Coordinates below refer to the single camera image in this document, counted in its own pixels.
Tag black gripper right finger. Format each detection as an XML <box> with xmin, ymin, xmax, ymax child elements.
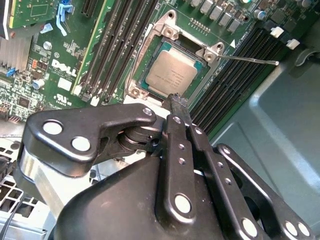
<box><xmin>178</xmin><ymin>98</ymin><xmax>318</xmax><ymax>240</ymax></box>

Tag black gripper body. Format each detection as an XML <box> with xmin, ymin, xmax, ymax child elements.
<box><xmin>53</xmin><ymin>154</ymin><xmax>273</xmax><ymax>240</ymax></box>

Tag metal wire locking lever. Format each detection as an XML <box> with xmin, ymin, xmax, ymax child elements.
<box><xmin>124</xmin><ymin>23</ymin><xmax>152</xmax><ymax>99</ymax></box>
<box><xmin>216</xmin><ymin>55</ymin><xmax>280</xmax><ymax>66</ymax></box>

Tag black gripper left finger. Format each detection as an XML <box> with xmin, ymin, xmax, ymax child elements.
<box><xmin>13</xmin><ymin>94</ymin><xmax>200</xmax><ymax>227</ymax></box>

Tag silver CPU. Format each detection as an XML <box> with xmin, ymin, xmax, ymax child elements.
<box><xmin>136</xmin><ymin>39</ymin><xmax>210</xmax><ymax>100</ymax></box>

